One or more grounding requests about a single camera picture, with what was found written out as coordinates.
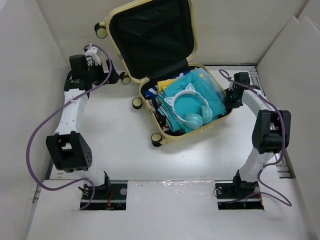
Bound light blue shirt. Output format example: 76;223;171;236
197;68;213;83

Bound red white blue shirt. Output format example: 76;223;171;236
142;70;191;98

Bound teal cloth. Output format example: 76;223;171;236
157;68;227;134

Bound teal cat-ear headphones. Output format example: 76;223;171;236
164;83;214;130

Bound yellow cloth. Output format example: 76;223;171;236
157;78;178;92

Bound yellow suitcase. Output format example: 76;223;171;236
94;0;231;147

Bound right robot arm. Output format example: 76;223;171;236
219;69;291;198

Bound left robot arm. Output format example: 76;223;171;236
45;51;112;199

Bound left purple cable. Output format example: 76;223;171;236
25;43;113;210

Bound purple cable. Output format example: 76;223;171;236
218;68;293;207
25;43;113;210

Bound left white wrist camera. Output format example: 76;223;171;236
84;46;101;66

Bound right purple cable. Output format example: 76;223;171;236
218;68;293;207

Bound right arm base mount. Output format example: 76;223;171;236
213;180;264;210

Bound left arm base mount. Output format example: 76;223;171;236
79;181;128;211

